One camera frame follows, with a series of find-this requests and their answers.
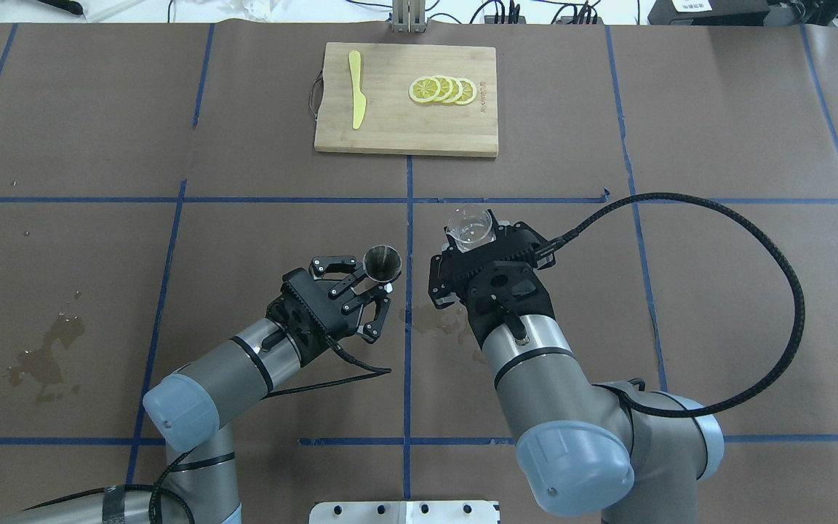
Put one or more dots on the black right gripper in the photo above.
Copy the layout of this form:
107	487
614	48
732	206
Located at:
439	279

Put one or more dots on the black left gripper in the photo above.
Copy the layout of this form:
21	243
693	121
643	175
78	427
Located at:
308	318

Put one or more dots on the steel jigger shaker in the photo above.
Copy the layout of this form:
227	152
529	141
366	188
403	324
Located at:
382	266

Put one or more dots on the clear glass measuring cup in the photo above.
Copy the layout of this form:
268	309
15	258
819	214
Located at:
470	227

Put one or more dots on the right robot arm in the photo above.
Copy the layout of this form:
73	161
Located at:
632	456

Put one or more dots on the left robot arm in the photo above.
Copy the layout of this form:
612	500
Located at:
294	348

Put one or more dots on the wooden cutting board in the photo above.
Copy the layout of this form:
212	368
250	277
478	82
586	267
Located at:
393	123

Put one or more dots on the yellow plastic knife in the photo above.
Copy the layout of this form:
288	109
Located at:
359	99

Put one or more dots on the black box on desk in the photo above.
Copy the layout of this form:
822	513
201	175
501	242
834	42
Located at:
709	13

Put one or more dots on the black handheld tool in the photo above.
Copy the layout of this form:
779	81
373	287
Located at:
72	7

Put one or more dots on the aluminium frame post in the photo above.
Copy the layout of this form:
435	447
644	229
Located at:
408	16

